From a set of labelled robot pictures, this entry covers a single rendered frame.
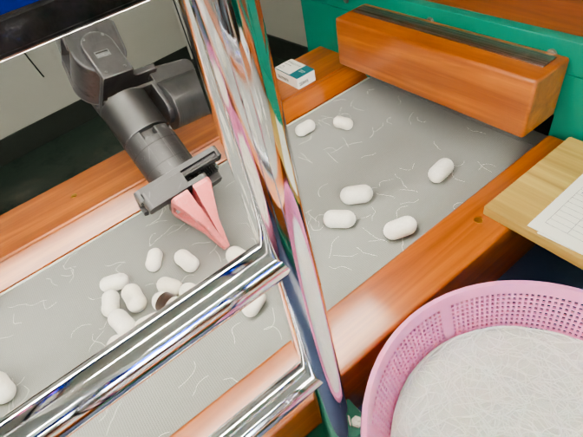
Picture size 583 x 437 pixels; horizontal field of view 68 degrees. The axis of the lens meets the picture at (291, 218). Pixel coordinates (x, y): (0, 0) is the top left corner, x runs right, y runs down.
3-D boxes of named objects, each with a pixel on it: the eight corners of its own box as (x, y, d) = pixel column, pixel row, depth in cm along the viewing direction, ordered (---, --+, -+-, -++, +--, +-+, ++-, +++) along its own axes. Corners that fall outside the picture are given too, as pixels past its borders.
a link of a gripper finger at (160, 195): (248, 231, 46) (197, 159, 47) (191, 270, 44) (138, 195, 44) (240, 240, 53) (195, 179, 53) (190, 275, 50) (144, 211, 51)
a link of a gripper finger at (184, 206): (265, 218, 47) (215, 148, 47) (211, 256, 45) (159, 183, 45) (256, 230, 53) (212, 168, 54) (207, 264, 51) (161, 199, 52)
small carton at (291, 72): (277, 78, 72) (274, 67, 70) (293, 69, 73) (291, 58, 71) (298, 89, 68) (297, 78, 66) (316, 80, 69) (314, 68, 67)
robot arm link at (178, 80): (75, 84, 53) (73, 36, 45) (156, 55, 59) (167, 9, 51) (132, 164, 52) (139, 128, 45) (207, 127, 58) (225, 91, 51)
